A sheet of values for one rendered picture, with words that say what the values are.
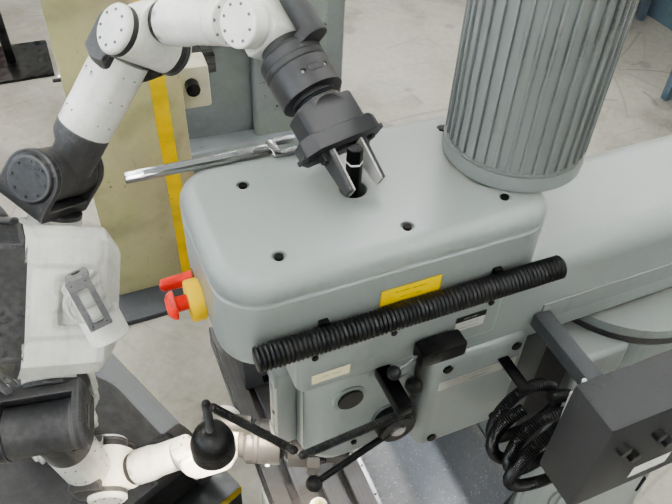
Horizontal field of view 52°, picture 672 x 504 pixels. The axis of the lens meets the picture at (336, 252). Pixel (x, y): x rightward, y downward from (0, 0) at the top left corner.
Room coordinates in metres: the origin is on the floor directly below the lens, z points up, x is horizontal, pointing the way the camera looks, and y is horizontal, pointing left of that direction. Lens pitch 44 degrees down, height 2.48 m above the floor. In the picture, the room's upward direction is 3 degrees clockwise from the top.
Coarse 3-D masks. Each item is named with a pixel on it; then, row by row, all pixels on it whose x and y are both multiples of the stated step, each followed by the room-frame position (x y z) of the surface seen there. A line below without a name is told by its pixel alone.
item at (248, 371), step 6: (240, 366) 1.11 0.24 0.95; (246, 366) 1.06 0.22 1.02; (252, 366) 1.07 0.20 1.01; (246, 372) 1.06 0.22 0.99; (252, 372) 1.07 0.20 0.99; (258, 372) 1.07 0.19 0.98; (264, 372) 1.08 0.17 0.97; (246, 378) 1.06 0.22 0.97; (252, 378) 1.07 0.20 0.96; (258, 378) 1.07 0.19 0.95; (246, 384) 1.06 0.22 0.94; (252, 384) 1.07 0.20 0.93; (258, 384) 1.07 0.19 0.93; (264, 384) 1.08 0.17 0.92
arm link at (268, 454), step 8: (264, 424) 0.74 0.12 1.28; (264, 440) 0.70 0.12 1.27; (296, 440) 0.72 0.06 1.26; (264, 448) 0.69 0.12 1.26; (272, 448) 0.69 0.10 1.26; (280, 448) 0.70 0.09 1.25; (264, 456) 0.68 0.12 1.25; (272, 456) 0.68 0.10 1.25; (280, 456) 0.69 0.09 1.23; (288, 456) 0.68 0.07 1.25; (296, 456) 0.68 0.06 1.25; (272, 464) 0.68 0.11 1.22; (288, 464) 0.68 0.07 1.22; (296, 464) 0.68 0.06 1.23; (304, 464) 0.68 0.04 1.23; (312, 464) 0.67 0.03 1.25; (312, 472) 0.67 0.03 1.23
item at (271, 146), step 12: (264, 144) 0.81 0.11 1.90; (276, 144) 0.81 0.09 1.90; (204, 156) 0.77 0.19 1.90; (216, 156) 0.77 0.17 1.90; (228, 156) 0.77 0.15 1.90; (240, 156) 0.78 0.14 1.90; (252, 156) 0.78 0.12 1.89; (276, 156) 0.78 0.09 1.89; (144, 168) 0.74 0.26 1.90; (156, 168) 0.74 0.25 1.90; (168, 168) 0.74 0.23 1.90; (180, 168) 0.74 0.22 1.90; (192, 168) 0.75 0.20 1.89; (132, 180) 0.71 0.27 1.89
